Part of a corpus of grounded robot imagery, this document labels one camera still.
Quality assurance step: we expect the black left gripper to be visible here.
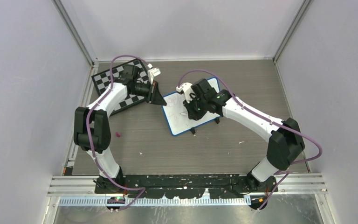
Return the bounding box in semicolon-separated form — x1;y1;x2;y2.
131;80;167;106

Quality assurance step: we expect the blue framed whiteboard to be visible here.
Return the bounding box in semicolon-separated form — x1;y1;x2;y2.
162;78;220;136

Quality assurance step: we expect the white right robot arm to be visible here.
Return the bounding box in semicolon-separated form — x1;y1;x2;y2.
176;78;305;192

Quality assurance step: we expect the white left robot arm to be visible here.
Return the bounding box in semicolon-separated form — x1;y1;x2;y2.
74;64;167;193

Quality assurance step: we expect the black white chessboard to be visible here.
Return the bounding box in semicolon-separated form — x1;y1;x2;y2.
88;58;150;115

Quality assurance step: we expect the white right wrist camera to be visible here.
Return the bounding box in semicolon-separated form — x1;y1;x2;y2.
176;82;196;103

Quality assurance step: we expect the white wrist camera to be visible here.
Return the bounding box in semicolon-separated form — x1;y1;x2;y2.
147;64;161;84
176;82;196;103

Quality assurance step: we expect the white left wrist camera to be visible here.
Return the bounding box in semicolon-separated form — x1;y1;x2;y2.
147;64;161;84

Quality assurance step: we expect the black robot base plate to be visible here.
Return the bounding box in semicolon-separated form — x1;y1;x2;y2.
94;174;277;199

